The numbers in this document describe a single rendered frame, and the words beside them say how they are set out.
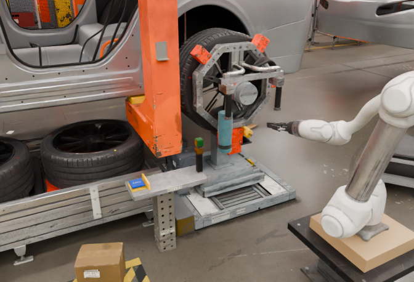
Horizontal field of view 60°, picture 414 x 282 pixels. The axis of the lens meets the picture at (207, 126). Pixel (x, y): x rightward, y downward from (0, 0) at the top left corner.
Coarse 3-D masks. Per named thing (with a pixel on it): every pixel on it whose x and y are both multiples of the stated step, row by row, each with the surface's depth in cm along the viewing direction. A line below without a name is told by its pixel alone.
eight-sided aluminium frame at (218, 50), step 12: (216, 48) 210; (228, 48) 212; (240, 48) 216; (252, 48) 218; (216, 60) 210; (204, 72) 210; (192, 84) 216; (264, 84) 238; (264, 96) 238; (252, 108) 240; (216, 120) 225; (240, 120) 236; (252, 120) 238
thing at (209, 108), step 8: (248, 56) 232; (216, 64) 223; (248, 64) 246; (224, 72) 229; (248, 72) 238; (208, 80) 225; (216, 80) 227; (256, 80) 244; (216, 88) 229; (216, 96) 232; (224, 96) 235; (208, 104) 233; (224, 104) 237; (232, 104) 256; (240, 104) 242; (208, 112) 233; (216, 112) 251; (232, 112) 248; (240, 112) 244
